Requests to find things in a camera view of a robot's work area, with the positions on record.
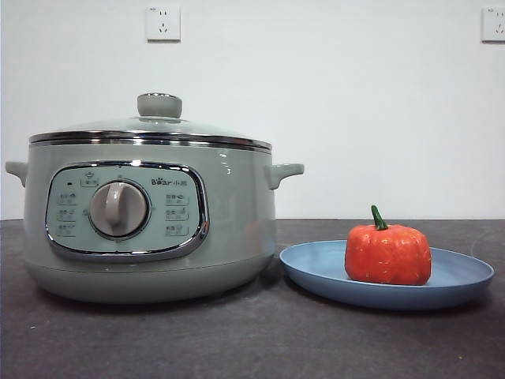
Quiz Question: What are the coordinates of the blue round plate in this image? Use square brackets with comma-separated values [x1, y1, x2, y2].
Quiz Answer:
[279, 238, 495, 310]

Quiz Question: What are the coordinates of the pale green electric steamer pot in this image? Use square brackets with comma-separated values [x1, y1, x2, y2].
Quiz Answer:
[5, 137, 305, 305]

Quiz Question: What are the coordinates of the orange pumpkin with green stem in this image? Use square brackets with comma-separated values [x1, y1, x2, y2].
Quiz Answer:
[344, 204, 433, 286]

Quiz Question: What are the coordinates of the glass lid with green knob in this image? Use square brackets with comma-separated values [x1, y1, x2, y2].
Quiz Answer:
[28, 92, 273, 151]

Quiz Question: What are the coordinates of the white wall socket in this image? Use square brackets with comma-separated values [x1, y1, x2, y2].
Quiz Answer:
[481, 6, 505, 43]
[146, 4, 182, 43]

